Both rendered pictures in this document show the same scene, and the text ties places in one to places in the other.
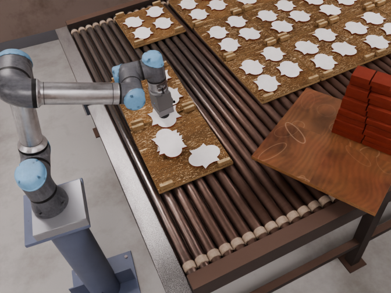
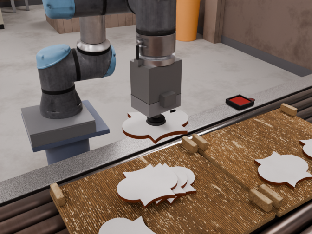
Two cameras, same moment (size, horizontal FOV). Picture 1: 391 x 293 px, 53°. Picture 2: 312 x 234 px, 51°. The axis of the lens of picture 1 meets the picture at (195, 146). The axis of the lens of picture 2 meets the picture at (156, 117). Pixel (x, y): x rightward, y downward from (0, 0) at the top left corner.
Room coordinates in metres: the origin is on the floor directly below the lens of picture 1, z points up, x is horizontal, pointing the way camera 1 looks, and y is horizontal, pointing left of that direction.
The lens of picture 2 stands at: (1.07, -0.48, 1.49)
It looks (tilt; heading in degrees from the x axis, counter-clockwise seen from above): 29 degrees down; 76
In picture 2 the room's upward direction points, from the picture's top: straight up
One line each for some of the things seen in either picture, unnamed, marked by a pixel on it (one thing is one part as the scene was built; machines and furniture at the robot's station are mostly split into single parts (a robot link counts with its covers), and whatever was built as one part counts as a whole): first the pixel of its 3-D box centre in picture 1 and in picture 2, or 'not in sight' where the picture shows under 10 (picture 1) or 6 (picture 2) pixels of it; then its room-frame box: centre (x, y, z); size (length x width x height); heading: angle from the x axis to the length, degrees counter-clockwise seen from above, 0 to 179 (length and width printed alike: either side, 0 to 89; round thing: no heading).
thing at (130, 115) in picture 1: (150, 94); (279, 150); (1.62, 0.20, 0.93); 0.41 x 0.35 x 0.02; 17
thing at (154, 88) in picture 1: (157, 83); (154, 43); (1.22, 0.11, 1.30); 0.08 x 0.08 x 0.05
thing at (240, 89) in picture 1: (226, 75); not in sight; (1.74, -0.22, 0.90); 1.95 x 0.05 x 0.05; 19
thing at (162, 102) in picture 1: (163, 97); (158, 83); (1.23, 0.10, 1.22); 0.10 x 0.09 x 0.16; 114
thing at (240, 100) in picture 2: not in sight; (239, 102); (1.66, 0.52, 0.92); 0.06 x 0.06 x 0.01; 19
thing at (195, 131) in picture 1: (179, 146); (158, 203); (1.22, 0.07, 0.93); 0.41 x 0.35 x 0.02; 18
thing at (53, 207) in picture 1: (46, 196); (59, 97); (1.00, 0.64, 0.97); 0.15 x 0.15 x 0.10
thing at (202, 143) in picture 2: (137, 122); (199, 141); (1.40, 0.27, 0.95); 0.06 x 0.02 x 0.03; 107
